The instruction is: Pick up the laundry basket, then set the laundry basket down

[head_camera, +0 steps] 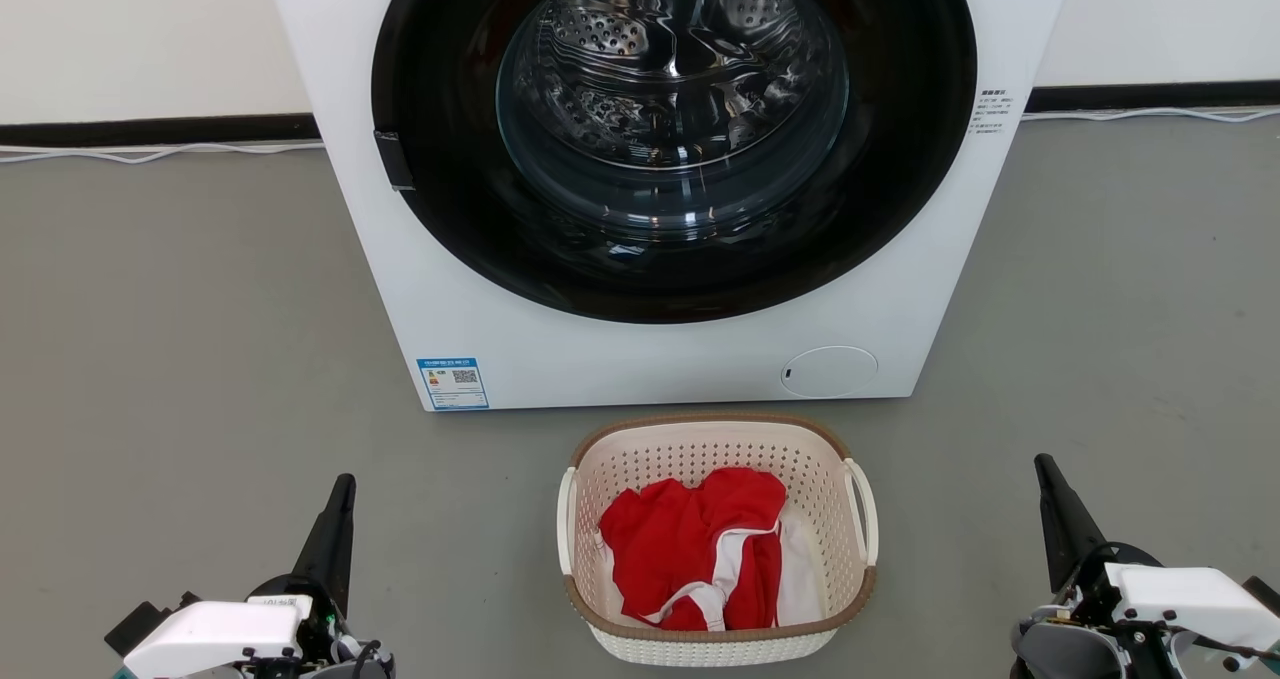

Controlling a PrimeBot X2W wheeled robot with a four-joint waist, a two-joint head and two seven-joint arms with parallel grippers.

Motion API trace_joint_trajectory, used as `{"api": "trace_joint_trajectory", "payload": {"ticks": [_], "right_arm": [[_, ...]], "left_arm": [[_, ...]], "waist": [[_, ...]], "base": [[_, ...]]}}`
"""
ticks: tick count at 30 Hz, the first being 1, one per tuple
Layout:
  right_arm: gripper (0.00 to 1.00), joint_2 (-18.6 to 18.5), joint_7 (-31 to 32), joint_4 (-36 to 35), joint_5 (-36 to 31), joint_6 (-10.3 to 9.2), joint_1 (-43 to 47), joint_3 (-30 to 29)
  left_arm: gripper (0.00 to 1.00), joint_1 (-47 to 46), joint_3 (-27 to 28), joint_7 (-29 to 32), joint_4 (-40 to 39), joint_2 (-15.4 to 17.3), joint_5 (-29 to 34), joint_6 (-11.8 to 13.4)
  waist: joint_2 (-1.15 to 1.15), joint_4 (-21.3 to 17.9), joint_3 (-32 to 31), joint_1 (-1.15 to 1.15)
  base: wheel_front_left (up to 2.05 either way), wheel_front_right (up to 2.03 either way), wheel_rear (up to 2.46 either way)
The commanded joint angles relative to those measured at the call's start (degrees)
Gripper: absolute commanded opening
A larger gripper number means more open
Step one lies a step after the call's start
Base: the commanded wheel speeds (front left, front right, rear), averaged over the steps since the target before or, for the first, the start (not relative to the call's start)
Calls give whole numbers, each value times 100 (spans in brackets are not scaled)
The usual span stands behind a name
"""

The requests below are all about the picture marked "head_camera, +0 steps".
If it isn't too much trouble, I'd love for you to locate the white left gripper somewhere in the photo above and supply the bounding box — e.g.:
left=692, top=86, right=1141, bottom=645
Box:
left=122, top=474, right=397, bottom=679

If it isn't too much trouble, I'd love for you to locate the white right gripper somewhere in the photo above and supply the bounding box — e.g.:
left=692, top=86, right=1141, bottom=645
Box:
left=1010, top=453, right=1280, bottom=679

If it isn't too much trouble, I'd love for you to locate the cream perforated laundry basket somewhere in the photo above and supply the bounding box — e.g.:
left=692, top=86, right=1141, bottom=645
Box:
left=556, top=412, right=880, bottom=668

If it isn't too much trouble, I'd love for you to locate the blue energy label sticker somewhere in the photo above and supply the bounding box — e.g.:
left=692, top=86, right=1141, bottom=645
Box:
left=417, top=357, right=491, bottom=412

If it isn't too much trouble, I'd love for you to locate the round white filter cover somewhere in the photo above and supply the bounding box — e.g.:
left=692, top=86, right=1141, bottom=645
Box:
left=780, top=345, right=879, bottom=400

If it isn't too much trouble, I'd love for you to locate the red garment with white trim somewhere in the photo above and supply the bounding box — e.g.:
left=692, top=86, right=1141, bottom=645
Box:
left=598, top=467, right=788, bottom=632

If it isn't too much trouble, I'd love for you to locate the black round glass door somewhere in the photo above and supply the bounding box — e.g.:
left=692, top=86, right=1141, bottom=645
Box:
left=372, top=0, right=978, bottom=324

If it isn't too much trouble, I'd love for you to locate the white front-load washing machine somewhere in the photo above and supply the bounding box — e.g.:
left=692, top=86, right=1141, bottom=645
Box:
left=262, top=0, right=1079, bottom=412

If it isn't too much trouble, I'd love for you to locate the black door latch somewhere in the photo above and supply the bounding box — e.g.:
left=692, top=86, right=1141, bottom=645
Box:
left=374, top=131, right=416, bottom=192

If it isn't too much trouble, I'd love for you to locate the small printed text label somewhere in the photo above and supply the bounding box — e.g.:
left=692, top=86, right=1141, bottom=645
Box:
left=968, top=87, right=1016, bottom=136

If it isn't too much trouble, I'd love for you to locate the steel washing drum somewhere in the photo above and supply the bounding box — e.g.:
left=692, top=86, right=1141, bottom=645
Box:
left=497, top=0, right=851, bottom=222

